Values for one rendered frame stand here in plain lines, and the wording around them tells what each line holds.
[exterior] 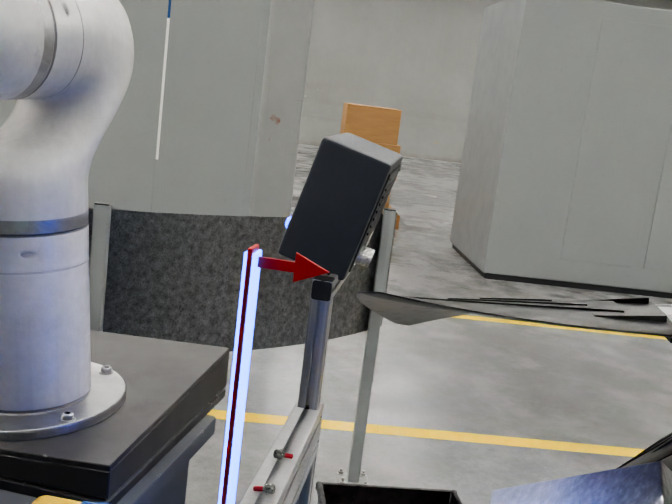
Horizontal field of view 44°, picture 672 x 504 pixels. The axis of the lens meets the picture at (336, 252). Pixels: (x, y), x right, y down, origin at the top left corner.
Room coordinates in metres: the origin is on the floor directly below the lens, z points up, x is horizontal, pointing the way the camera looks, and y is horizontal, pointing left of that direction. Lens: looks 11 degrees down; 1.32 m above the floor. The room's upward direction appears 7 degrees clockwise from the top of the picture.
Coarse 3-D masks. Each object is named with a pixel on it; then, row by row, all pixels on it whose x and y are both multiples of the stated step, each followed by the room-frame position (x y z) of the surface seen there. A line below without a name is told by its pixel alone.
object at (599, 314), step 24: (384, 312) 0.70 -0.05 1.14; (408, 312) 0.70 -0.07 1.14; (432, 312) 0.71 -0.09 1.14; (456, 312) 0.71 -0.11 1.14; (480, 312) 0.55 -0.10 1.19; (504, 312) 0.57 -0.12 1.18; (528, 312) 0.58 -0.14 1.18; (552, 312) 0.59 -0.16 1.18; (576, 312) 0.60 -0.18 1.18; (600, 312) 0.60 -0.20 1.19; (624, 312) 0.61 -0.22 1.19; (648, 312) 0.61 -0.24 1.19
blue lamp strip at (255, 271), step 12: (252, 264) 0.65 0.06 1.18; (252, 276) 0.65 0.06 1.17; (252, 288) 0.65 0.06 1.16; (252, 300) 0.65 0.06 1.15; (252, 312) 0.65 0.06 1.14; (252, 324) 0.66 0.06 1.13; (252, 336) 0.66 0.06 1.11; (240, 372) 0.65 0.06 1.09; (240, 384) 0.65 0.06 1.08; (240, 396) 0.65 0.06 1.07; (240, 408) 0.65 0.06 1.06; (240, 420) 0.65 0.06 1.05; (240, 432) 0.66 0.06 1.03; (240, 444) 0.66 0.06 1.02; (228, 492) 0.65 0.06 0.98
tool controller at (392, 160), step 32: (320, 160) 1.23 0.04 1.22; (352, 160) 1.22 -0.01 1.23; (384, 160) 1.24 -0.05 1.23; (320, 192) 1.23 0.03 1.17; (352, 192) 1.22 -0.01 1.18; (384, 192) 1.26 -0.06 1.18; (288, 224) 1.24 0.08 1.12; (320, 224) 1.23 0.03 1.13; (352, 224) 1.22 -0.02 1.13; (288, 256) 1.23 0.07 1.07; (320, 256) 1.23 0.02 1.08; (352, 256) 1.22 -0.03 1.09
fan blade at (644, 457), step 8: (664, 440) 0.72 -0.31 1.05; (648, 448) 0.75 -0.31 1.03; (656, 448) 0.71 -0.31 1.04; (664, 448) 0.68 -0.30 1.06; (640, 456) 0.74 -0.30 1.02; (648, 456) 0.70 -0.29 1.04; (656, 456) 0.68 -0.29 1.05; (664, 456) 0.67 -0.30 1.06; (624, 464) 0.75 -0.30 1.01; (632, 464) 0.71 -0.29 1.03
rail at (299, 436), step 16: (304, 416) 1.17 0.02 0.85; (320, 416) 1.18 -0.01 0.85; (288, 432) 1.07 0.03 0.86; (304, 432) 1.08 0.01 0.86; (272, 448) 1.02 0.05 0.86; (288, 448) 1.05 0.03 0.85; (304, 448) 1.05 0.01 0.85; (272, 464) 0.97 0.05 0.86; (288, 464) 0.98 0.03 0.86; (304, 464) 1.07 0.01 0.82; (256, 480) 0.92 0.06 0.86; (272, 480) 0.95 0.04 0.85; (288, 480) 0.94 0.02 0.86; (304, 480) 1.09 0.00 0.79; (256, 496) 0.88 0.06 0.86; (272, 496) 0.89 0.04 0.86; (288, 496) 0.95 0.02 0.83
